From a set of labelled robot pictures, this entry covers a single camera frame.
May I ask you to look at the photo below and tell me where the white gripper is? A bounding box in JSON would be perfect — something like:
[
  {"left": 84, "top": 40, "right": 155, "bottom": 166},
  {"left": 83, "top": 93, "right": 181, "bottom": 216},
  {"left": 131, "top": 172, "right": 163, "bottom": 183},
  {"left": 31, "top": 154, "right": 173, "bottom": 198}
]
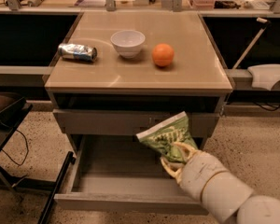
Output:
[{"left": 161, "top": 142, "right": 228, "bottom": 202}]

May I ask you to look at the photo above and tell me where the green jalapeno chip bag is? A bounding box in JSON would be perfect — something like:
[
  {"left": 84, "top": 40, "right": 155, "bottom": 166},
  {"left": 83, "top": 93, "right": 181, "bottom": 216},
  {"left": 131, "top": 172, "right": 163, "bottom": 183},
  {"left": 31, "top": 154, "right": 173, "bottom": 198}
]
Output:
[{"left": 136, "top": 112, "right": 198, "bottom": 163}]

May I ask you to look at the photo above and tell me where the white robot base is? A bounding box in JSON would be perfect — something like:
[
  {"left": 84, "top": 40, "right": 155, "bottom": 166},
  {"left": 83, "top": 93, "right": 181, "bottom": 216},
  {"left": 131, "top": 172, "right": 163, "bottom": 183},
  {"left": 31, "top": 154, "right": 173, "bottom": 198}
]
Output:
[{"left": 247, "top": 64, "right": 280, "bottom": 91}]

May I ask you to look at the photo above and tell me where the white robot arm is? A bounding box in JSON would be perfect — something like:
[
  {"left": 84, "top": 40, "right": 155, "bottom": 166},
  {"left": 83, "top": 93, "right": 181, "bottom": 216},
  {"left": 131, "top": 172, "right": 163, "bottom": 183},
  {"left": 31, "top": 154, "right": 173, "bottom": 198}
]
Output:
[{"left": 161, "top": 142, "right": 280, "bottom": 224}]

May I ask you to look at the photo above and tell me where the open middle drawer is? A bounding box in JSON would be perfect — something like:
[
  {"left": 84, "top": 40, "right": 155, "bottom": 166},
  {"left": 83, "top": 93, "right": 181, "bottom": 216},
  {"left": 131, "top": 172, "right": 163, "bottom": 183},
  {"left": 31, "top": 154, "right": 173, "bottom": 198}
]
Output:
[{"left": 55, "top": 135, "right": 207, "bottom": 215}]

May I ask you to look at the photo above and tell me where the grey drawer cabinet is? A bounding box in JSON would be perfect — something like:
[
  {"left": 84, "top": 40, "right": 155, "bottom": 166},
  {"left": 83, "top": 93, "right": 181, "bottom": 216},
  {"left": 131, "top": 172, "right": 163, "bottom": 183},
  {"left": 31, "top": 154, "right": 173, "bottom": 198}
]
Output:
[{"left": 45, "top": 10, "right": 232, "bottom": 150}]

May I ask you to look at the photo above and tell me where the closed upper drawer front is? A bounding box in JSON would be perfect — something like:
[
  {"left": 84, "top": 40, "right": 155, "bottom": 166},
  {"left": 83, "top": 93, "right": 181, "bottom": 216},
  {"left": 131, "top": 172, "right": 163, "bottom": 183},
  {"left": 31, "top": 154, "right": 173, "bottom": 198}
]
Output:
[{"left": 53, "top": 109, "right": 218, "bottom": 138}]

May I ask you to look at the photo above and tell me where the orange fruit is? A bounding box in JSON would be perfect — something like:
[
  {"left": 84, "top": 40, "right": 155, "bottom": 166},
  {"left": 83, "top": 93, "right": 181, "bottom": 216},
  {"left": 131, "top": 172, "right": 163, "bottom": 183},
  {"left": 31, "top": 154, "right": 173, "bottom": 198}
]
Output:
[{"left": 152, "top": 43, "right": 175, "bottom": 67}]

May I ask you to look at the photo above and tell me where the white bowl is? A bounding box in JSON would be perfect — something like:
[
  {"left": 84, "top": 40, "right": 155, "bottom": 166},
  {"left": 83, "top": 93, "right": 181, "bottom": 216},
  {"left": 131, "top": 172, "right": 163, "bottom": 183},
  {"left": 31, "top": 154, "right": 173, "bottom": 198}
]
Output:
[{"left": 110, "top": 30, "right": 146, "bottom": 59}]

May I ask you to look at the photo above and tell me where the crushed silver soda can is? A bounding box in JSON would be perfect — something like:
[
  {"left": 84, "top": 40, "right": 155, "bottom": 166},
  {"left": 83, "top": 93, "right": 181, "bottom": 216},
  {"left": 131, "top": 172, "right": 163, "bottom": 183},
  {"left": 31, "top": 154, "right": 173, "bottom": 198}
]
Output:
[{"left": 58, "top": 43, "right": 97, "bottom": 63}]

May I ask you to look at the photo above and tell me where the white stick with tip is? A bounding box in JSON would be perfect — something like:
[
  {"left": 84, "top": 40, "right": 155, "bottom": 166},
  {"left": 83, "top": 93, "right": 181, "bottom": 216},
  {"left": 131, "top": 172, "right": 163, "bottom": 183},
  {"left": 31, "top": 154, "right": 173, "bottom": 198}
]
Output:
[{"left": 232, "top": 17, "right": 271, "bottom": 69}]

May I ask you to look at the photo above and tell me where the dark cart at left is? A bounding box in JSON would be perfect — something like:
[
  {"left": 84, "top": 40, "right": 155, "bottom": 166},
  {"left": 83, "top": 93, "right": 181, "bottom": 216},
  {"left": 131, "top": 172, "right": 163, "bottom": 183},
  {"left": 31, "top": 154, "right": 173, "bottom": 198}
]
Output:
[{"left": 0, "top": 87, "right": 76, "bottom": 224}]

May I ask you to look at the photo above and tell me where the black cable on floor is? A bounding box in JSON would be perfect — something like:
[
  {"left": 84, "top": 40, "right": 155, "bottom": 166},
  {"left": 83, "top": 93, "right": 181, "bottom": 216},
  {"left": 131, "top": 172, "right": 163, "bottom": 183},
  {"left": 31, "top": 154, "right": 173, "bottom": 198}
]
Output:
[{"left": 1, "top": 128, "right": 30, "bottom": 167}]

